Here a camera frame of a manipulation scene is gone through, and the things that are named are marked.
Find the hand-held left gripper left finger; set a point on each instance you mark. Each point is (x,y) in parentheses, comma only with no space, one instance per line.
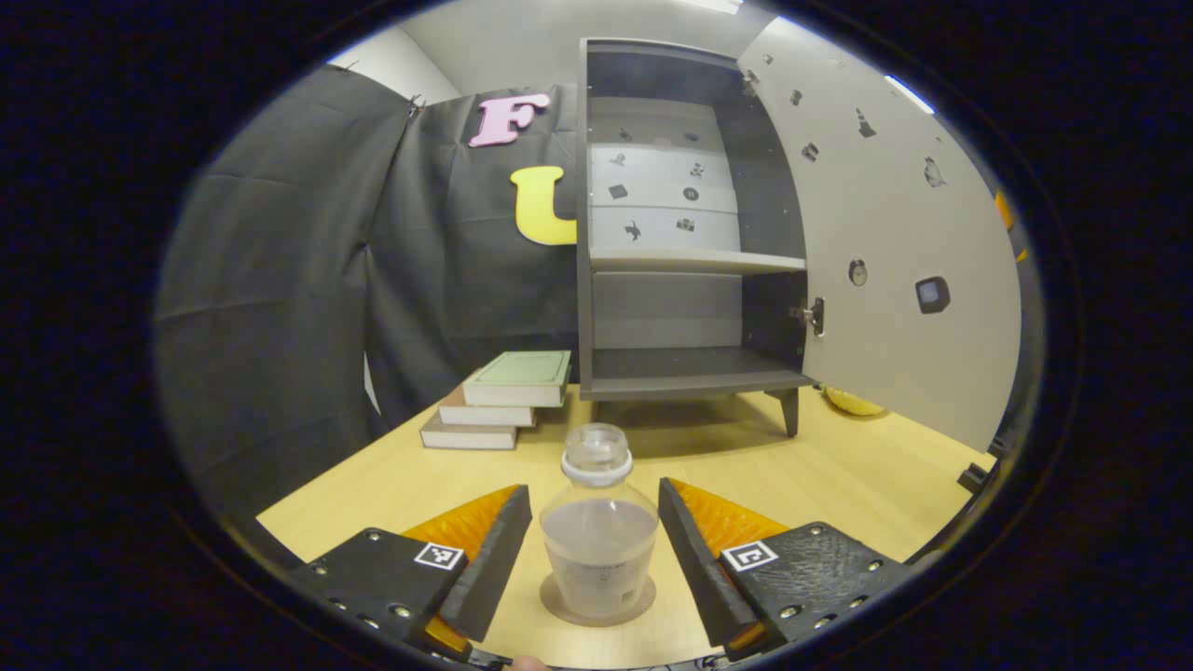
(494,568)

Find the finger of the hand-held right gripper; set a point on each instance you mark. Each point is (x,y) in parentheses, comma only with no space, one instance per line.
(1004,210)

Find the round brown coaster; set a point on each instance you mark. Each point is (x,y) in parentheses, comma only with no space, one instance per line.
(559,606)

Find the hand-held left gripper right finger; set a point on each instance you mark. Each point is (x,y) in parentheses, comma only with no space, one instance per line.
(694,568)

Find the brown book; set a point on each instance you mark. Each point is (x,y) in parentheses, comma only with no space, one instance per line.
(485,416)

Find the green book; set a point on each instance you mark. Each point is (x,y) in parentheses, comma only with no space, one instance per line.
(517,371)

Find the small black bracket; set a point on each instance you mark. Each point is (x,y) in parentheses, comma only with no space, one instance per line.
(972,478)

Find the yellow plush toy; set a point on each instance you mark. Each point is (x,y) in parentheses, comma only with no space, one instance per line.
(853,404)

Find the black backdrop cloth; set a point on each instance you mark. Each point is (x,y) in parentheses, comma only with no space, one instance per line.
(280,280)

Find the clear plastic bottle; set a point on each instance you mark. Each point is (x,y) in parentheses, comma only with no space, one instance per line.
(598,540)

